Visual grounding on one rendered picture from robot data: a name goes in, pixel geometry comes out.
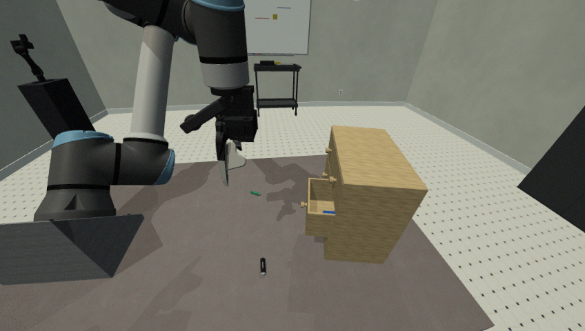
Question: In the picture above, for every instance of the wooden chest of drawers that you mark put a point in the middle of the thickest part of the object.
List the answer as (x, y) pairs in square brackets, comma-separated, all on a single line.
[(380, 194)]

